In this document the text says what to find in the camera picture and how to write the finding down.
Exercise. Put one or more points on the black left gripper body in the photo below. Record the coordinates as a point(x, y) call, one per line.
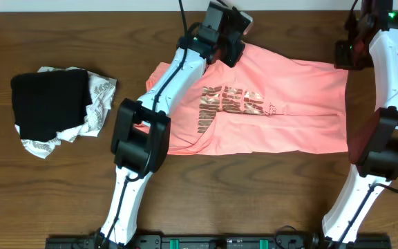
point(232, 55)

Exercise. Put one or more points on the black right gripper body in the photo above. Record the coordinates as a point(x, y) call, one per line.
point(345, 58)

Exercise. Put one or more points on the pink t-shirt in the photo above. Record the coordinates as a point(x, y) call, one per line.
point(265, 103)

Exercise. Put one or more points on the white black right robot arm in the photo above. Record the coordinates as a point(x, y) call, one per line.
point(373, 151)

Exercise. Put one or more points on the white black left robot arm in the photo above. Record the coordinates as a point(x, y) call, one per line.
point(140, 141)

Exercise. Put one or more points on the white leaf-patterned garment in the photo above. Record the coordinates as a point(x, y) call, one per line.
point(102, 91)

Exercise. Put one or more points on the black folded garment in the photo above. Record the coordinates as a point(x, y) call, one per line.
point(47, 103)

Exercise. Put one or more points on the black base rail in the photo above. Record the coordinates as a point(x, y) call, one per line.
point(295, 240)

